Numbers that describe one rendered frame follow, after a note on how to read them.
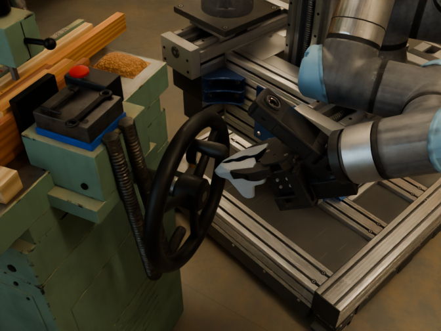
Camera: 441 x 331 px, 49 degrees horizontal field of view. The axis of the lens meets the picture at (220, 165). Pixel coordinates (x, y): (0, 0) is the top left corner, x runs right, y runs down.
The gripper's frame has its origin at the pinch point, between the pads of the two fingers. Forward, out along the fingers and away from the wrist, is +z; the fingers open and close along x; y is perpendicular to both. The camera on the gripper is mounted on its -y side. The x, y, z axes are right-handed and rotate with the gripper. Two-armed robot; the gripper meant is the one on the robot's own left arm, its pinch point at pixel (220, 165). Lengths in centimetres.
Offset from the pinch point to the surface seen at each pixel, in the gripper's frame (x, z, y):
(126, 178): -7.0, 11.9, -4.8
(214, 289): 37, 63, 68
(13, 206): -19.2, 21.4, -10.4
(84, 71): -1.2, 13.4, -20.9
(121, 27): 33, 34, -22
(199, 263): 45, 71, 63
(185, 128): 1.0, 3.4, -7.0
